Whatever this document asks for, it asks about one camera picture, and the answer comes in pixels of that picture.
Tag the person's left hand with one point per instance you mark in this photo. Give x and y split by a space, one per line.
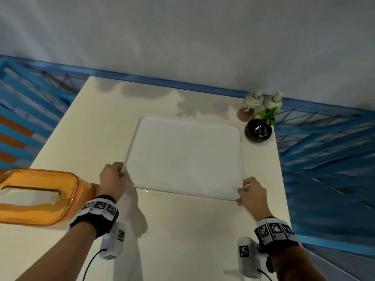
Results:
110 181

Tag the person's right hand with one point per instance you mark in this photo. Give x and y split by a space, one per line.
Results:
254 197

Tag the person's left fingers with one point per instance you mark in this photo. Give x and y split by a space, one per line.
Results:
120 169

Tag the person's right thumb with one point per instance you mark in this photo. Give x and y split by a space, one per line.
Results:
248 182

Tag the white rectangular tray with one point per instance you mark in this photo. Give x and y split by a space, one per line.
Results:
187 158

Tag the person's left forearm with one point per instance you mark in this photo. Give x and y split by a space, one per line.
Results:
61 256

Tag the person's right forearm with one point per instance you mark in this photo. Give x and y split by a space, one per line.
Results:
298 266

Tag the black wristband with markers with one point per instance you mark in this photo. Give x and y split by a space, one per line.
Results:
98 215
275 234

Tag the black round vase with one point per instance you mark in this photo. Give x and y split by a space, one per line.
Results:
257 131

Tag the green plant sprig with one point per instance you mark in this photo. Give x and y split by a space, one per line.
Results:
268 114

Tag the beige wooden-base shaker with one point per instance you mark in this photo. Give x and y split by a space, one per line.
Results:
274 100
249 105

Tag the orange tissue box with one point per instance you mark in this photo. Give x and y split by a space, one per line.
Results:
38 213

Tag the white tissue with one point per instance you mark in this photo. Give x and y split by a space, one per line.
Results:
26 197

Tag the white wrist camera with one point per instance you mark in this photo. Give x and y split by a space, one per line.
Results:
248 257
114 241

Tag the blue metal frame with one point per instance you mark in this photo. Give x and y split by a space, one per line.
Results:
322 160

